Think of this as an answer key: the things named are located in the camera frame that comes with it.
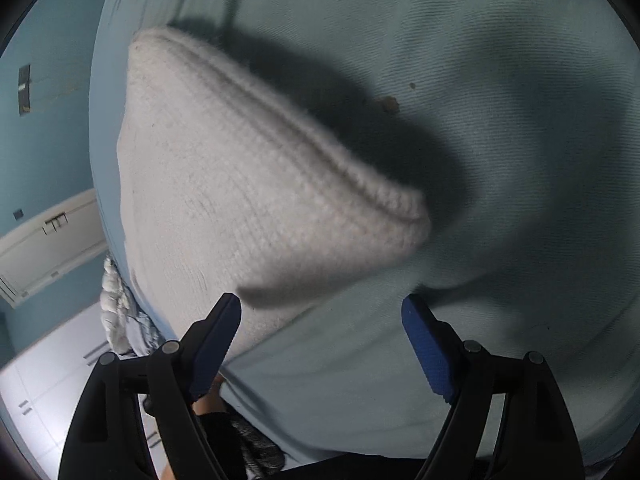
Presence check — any black wall power strip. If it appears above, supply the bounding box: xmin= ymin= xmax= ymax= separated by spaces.
xmin=17 ymin=65 xmax=30 ymax=116

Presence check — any white and blue knit sweater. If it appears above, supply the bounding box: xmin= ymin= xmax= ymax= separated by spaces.
xmin=117 ymin=27 xmax=431 ymax=356

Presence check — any white braided pillow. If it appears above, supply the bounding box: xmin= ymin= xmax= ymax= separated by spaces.
xmin=100 ymin=255 xmax=134 ymax=356

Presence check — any teal bed sheet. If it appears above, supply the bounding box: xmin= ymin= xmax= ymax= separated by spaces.
xmin=89 ymin=0 xmax=639 ymax=464

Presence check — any grey patterned blanket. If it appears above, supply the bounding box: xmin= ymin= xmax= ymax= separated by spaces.
xmin=122 ymin=287 xmax=166 ymax=356

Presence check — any white door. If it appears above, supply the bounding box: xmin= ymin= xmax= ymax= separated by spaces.
xmin=0 ymin=188 xmax=107 ymax=309

